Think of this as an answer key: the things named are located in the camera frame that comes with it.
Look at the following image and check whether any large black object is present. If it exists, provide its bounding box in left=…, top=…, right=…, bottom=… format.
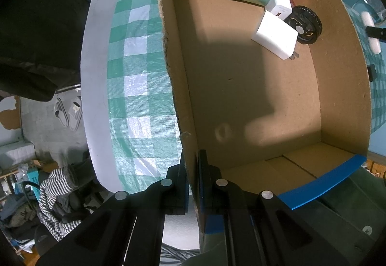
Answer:
left=0, top=0, right=91, bottom=102

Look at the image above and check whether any grey slipper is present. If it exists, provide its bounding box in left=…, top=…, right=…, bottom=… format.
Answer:
left=54, top=98, right=70, bottom=126
left=68, top=95, right=83, bottom=131

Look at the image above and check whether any white charger with prongs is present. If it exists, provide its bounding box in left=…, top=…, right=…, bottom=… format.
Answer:
left=251, top=10, right=300, bottom=61

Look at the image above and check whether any black round disc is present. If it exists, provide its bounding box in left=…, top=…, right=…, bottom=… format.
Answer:
left=285, top=5, right=323, bottom=45

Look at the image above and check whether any teal carton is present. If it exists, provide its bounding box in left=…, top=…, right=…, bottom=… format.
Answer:
left=26, top=168, right=41, bottom=191

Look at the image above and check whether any white cylinder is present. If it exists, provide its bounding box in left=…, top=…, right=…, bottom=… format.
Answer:
left=360, top=11, right=383, bottom=55

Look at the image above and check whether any green checkered tablecloth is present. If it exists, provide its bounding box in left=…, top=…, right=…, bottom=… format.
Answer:
left=107, top=0, right=386, bottom=194

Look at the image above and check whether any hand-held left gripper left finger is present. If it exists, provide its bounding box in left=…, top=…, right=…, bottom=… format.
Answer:
left=36, top=150, right=190, bottom=266

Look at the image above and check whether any cardboard box with blue edge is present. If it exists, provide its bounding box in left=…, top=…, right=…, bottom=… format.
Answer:
left=153, top=0, right=372, bottom=233

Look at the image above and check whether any striped cloth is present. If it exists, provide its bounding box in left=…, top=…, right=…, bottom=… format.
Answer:
left=38, top=168, right=91, bottom=242

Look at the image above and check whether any black bar-shaped object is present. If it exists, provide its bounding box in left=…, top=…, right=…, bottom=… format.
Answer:
left=365, top=26, right=386, bottom=42

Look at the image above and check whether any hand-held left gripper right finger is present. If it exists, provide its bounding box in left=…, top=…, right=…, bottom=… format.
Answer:
left=197, top=149, right=335, bottom=266

